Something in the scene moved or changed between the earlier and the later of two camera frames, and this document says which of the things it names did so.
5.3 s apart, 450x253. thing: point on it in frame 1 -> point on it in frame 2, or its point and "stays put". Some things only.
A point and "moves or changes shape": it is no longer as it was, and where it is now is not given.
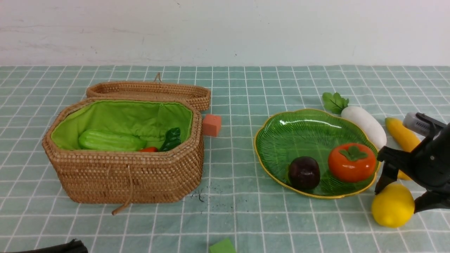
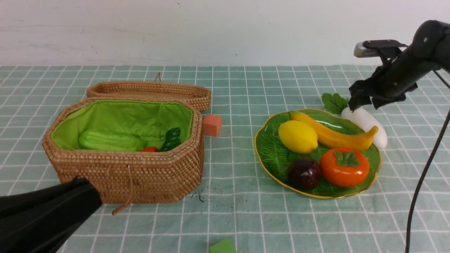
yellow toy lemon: x=393 y=206 -> x=297 y=137
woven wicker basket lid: x=156 y=89 stays put
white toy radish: x=374 y=130 stays put
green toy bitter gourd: x=101 y=140 stays put
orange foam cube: x=211 y=124 stays put
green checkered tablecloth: x=235 y=200 stays put
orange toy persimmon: x=352 y=162 moves or changes shape
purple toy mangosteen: x=304 y=172 stays put
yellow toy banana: x=407 y=137 -> x=327 y=137
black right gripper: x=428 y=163 -> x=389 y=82
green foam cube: x=225 y=246 stays put
